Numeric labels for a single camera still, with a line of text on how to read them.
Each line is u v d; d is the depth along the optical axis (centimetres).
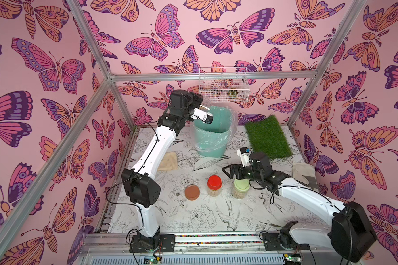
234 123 90
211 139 87
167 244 73
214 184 79
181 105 59
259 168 64
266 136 112
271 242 73
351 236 40
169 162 103
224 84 95
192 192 89
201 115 70
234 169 72
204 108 75
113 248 73
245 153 74
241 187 77
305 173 96
